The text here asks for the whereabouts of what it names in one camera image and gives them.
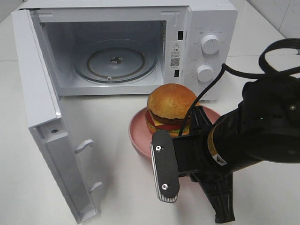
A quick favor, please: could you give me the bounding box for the white upper microwave knob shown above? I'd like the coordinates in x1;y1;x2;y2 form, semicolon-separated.
201;34;220;54

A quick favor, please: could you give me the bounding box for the pink plate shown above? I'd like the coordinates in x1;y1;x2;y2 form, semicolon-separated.
127;105;222;183

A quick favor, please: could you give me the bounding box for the white lower microwave knob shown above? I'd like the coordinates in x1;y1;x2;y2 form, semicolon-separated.
196;65;214;83

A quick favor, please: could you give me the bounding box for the burger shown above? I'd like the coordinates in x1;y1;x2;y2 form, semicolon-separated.
145;83;197;137

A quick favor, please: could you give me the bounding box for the white microwave oven body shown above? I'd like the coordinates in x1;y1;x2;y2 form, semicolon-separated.
16;0;238;97

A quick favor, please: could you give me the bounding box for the glass microwave turntable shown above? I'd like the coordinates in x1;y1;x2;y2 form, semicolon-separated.
74;39;157;84

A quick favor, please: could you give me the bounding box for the white microwave door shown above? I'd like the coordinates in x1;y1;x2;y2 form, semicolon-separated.
12;9;100;223

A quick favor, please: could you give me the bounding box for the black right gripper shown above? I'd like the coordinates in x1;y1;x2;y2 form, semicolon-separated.
172;106;235;223

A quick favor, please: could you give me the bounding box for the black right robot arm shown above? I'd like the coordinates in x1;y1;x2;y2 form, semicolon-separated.
172;76;300;224

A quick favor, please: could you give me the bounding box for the white microwave knob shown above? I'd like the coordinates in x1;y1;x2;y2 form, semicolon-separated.
201;34;220;54
196;65;214;83

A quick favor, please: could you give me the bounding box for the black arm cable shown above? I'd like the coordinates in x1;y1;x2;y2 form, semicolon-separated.
179;38;300;136

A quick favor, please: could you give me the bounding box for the white round door button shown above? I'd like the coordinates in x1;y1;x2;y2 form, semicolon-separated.
195;87;205;95

